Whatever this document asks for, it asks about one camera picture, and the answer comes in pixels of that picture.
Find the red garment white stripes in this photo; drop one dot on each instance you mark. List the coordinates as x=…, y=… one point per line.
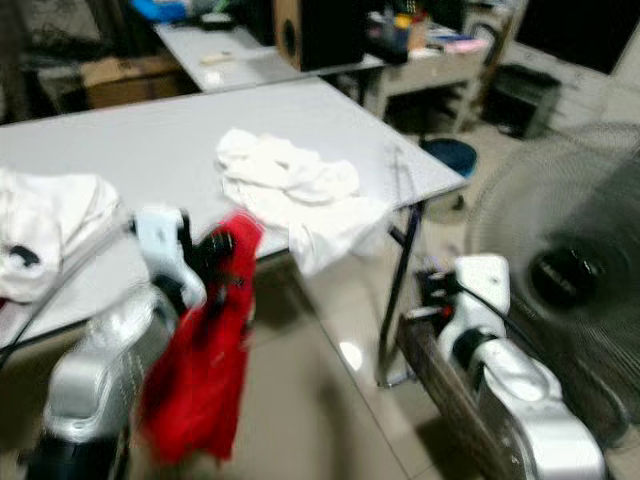
x=200, y=380

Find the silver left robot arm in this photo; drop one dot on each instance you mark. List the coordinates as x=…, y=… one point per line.
x=90, y=380

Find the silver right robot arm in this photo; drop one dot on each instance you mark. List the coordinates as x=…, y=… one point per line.
x=530, y=400

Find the white crumpled garment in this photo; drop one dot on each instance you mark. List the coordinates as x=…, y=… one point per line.
x=300, y=190

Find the white table black legs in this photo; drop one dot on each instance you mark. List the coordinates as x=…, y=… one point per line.
x=160, y=130

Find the blue round stool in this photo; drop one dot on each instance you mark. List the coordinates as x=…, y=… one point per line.
x=450, y=155

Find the white garment red blue trim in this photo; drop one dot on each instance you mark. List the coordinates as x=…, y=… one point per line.
x=50, y=220

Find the round grey floor fan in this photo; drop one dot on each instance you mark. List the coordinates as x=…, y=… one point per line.
x=560, y=200

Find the cardboard box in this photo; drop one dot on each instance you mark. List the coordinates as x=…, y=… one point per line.
x=130, y=82

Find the long grey table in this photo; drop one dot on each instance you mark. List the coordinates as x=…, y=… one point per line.
x=250, y=68

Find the beige remote control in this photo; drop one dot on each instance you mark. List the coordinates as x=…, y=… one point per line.
x=216, y=58

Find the black crate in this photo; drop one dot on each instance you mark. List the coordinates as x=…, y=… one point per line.
x=520, y=100

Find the grey cluttered desk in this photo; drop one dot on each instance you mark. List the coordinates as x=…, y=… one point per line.
x=440, y=65

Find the blue flat item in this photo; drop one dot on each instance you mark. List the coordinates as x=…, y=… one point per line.
x=160, y=9

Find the brown black wooden speaker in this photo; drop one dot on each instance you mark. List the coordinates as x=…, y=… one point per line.
x=320, y=35

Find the black monitor screen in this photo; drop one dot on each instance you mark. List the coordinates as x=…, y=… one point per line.
x=580, y=30

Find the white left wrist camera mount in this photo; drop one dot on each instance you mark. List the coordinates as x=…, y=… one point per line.
x=160, y=240

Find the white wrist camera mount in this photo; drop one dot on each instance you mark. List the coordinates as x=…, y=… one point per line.
x=485, y=285
x=160, y=240

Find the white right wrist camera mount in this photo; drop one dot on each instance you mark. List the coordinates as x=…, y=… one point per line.
x=485, y=285

